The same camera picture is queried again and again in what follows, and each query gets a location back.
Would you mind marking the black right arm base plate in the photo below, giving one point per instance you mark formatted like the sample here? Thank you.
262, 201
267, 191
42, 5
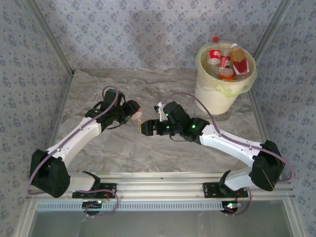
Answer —
209, 190

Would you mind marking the controller board with led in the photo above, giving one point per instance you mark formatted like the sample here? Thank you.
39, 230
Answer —
92, 205
230, 205

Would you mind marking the aluminium corner post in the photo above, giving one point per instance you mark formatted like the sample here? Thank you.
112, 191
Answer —
52, 37
274, 24

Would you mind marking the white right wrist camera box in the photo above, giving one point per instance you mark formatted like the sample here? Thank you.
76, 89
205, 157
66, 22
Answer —
160, 112

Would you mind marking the right controller board with LED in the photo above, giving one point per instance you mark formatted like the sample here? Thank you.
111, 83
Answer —
230, 205

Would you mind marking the left controller board with LED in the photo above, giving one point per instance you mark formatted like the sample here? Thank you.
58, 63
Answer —
92, 205

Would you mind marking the yellow-green bin liner bag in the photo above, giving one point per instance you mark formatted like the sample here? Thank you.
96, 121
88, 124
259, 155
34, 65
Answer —
203, 67

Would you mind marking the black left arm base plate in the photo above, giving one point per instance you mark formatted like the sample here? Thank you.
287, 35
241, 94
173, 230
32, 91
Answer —
109, 188

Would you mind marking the orange juice bottle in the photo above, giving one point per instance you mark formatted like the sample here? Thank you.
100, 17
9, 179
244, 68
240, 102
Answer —
226, 76

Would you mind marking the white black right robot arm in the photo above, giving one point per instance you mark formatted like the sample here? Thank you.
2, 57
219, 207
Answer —
227, 144

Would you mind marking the grey metal panel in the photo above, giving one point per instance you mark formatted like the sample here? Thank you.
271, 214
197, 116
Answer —
160, 224

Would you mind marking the aluminium side rail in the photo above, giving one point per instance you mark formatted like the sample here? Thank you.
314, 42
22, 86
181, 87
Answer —
254, 106
64, 98

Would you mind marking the aluminium frame rail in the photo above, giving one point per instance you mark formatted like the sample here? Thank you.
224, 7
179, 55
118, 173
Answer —
160, 187

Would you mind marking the large cola bottle red label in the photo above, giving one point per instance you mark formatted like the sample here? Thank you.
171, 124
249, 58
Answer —
213, 55

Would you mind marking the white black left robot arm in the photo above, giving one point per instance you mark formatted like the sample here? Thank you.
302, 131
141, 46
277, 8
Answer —
76, 138

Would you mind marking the white plastic waste bin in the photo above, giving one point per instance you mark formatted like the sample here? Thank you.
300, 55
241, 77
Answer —
217, 103

